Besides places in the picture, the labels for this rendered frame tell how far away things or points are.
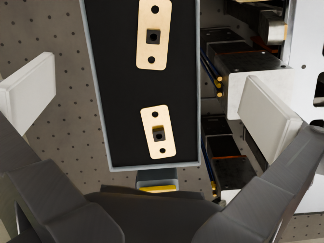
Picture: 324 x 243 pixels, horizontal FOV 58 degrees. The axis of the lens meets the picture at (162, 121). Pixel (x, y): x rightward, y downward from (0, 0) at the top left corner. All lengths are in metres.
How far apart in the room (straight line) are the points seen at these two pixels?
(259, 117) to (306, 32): 0.43
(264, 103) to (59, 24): 0.75
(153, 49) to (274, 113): 0.24
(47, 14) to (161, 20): 0.55
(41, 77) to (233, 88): 0.33
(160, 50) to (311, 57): 0.33
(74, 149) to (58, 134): 0.07
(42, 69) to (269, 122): 0.13
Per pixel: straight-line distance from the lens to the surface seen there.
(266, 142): 0.17
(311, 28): 0.61
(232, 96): 0.47
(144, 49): 0.38
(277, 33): 0.46
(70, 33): 0.87
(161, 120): 0.41
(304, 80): 0.63
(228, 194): 0.64
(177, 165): 0.44
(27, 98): 0.17
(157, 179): 0.49
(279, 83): 0.48
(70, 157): 1.03
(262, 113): 0.18
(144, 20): 0.37
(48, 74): 0.20
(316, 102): 0.68
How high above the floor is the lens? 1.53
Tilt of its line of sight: 63 degrees down
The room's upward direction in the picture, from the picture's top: 176 degrees clockwise
